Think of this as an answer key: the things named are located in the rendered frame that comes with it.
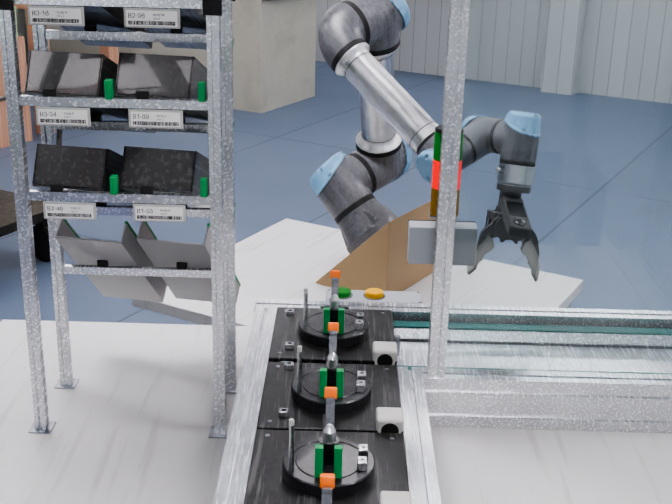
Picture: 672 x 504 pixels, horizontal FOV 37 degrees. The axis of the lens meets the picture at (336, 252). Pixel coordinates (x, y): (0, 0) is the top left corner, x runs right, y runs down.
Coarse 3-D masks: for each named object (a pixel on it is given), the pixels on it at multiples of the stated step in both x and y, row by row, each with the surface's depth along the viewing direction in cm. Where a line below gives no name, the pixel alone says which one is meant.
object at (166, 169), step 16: (128, 160) 174; (144, 160) 174; (160, 160) 174; (176, 160) 173; (192, 160) 173; (208, 160) 180; (128, 176) 174; (144, 176) 174; (160, 176) 173; (176, 176) 173; (192, 176) 172; (208, 176) 181; (160, 192) 174; (176, 192) 173; (192, 192) 172
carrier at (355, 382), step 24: (336, 360) 174; (264, 384) 180; (288, 384) 180; (312, 384) 176; (336, 384) 171; (360, 384) 173; (384, 384) 181; (264, 408) 171; (312, 408) 171; (336, 408) 170; (360, 408) 172; (384, 408) 168; (384, 432) 165
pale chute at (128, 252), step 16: (64, 224) 188; (128, 224) 185; (64, 240) 186; (80, 240) 185; (96, 240) 184; (128, 240) 186; (80, 256) 192; (96, 256) 191; (112, 256) 190; (128, 256) 188; (144, 256) 195; (112, 288) 205; (128, 288) 204; (144, 288) 203; (160, 288) 206
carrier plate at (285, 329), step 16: (288, 320) 206; (368, 320) 207; (384, 320) 207; (272, 336) 198; (288, 336) 198; (368, 336) 199; (384, 336) 200; (272, 352) 192; (288, 352) 192; (304, 352) 192; (320, 352) 192; (352, 352) 192; (368, 352) 193
